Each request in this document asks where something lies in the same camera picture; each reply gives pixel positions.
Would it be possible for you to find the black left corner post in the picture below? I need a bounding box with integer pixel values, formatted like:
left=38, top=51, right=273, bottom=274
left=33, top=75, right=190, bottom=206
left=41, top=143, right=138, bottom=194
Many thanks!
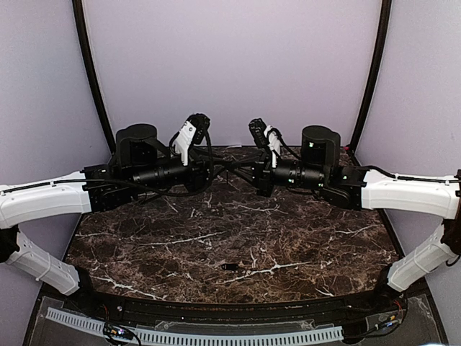
left=71, top=0, right=116, bottom=154

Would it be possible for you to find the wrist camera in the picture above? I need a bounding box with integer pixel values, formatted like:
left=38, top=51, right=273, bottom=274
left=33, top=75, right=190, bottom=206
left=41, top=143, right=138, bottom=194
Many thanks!
left=169, top=113, right=210, bottom=167
left=249, top=118, right=282, bottom=169

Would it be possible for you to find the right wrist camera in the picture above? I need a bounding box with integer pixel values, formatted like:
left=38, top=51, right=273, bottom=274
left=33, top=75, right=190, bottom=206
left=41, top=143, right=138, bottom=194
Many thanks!
left=249, top=118, right=282, bottom=169

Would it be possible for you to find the circuit board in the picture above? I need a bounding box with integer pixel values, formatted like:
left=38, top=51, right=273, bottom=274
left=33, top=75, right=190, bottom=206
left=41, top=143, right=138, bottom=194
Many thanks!
left=102, top=322, right=133, bottom=340
left=375, top=314, right=401, bottom=331

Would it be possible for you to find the key with black head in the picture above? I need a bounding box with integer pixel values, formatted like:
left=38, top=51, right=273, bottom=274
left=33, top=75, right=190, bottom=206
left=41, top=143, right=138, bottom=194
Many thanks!
left=221, top=263, right=239, bottom=271

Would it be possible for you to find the left circuit board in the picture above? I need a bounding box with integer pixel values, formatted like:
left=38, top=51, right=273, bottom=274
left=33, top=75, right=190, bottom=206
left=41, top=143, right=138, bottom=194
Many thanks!
left=102, top=322, right=133, bottom=340

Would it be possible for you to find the black front rail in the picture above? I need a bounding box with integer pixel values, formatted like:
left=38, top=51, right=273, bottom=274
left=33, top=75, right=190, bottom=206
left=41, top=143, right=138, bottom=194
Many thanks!
left=77, top=292, right=377, bottom=324

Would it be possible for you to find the black right corner post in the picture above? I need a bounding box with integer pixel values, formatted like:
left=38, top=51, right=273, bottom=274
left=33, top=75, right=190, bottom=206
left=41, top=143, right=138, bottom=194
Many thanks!
left=348, top=0, right=393, bottom=155

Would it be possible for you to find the white slotted cable duct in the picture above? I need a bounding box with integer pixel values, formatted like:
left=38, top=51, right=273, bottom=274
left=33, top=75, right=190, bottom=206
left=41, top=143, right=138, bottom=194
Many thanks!
left=45, top=308, right=344, bottom=345

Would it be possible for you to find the right circuit board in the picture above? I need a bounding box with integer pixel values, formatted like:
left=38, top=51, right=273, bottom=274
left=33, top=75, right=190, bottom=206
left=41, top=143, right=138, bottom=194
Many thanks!
left=375, top=314, right=401, bottom=331

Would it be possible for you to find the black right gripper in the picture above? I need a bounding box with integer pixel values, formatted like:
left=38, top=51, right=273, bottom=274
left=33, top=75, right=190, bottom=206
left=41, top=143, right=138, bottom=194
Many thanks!
left=228, top=148, right=328, bottom=198

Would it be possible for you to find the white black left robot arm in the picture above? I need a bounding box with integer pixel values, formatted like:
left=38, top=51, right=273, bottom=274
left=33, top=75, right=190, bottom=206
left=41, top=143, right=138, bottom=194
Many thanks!
left=1, top=114, right=215, bottom=314

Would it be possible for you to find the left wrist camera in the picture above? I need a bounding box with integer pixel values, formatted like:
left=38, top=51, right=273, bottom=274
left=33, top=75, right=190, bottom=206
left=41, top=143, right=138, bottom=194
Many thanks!
left=169, top=113, right=210, bottom=167

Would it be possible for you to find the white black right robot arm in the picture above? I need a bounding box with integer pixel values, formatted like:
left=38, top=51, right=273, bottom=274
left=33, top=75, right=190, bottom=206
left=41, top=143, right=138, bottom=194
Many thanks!
left=230, top=119, right=460, bottom=313

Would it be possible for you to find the black corner post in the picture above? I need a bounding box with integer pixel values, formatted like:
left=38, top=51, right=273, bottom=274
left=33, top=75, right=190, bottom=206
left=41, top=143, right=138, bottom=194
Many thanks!
left=71, top=0, right=116, bottom=154
left=348, top=0, right=393, bottom=155

